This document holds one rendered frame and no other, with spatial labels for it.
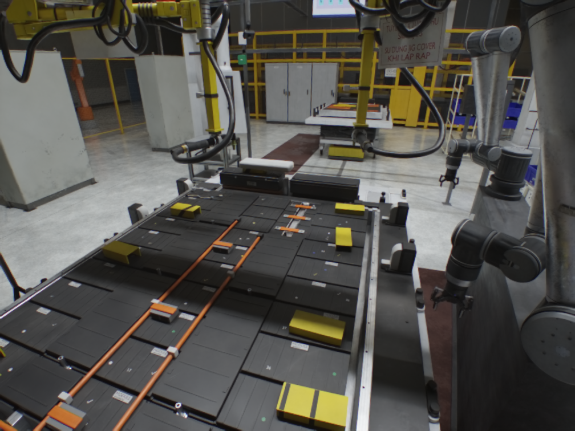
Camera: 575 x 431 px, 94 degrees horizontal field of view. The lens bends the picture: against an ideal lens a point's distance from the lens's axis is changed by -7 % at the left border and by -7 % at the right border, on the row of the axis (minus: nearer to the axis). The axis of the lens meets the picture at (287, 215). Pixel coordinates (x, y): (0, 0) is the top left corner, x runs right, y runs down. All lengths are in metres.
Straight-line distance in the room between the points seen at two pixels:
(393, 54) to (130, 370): 1.66
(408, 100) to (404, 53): 9.43
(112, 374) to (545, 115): 1.26
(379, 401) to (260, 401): 0.36
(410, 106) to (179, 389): 10.71
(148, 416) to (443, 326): 2.16
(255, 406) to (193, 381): 0.18
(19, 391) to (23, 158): 4.51
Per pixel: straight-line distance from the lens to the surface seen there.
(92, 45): 1.96
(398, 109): 11.04
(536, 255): 1.05
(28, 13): 2.10
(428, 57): 1.57
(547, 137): 0.88
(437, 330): 2.54
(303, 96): 10.46
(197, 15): 1.80
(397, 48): 1.65
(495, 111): 2.41
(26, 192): 5.40
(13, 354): 1.19
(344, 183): 1.80
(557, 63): 0.87
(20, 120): 5.35
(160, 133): 7.48
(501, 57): 2.37
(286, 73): 10.60
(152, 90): 7.40
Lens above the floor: 1.72
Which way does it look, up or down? 27 degrees down
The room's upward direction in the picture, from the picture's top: straight up
